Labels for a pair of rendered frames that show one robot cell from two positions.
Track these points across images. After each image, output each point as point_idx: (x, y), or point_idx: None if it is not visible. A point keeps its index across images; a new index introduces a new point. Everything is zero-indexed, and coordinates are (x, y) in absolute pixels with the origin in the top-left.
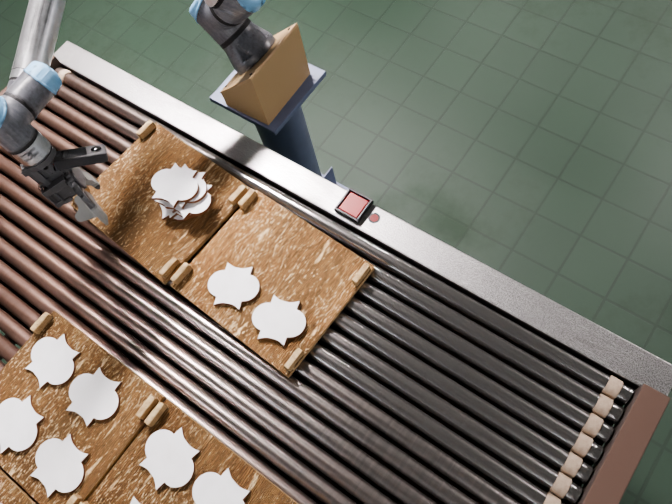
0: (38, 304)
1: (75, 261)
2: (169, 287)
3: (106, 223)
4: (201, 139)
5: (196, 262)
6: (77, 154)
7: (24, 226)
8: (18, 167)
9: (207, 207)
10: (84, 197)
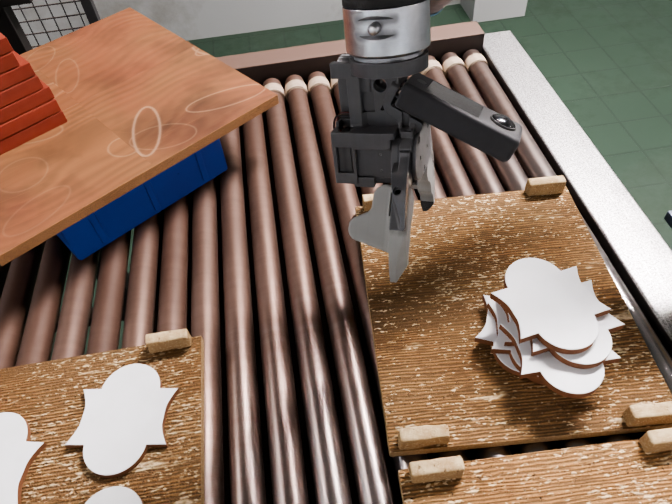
0: (195, 307)
1: (294, 289)
2: (390, 459)
3: (393, 278)
4: (625, 261)
5: (478, 471)
6: (460, 104)
7: (278, 191)
8: (335, 121)
9: (584, 393)
10: (400, 197)
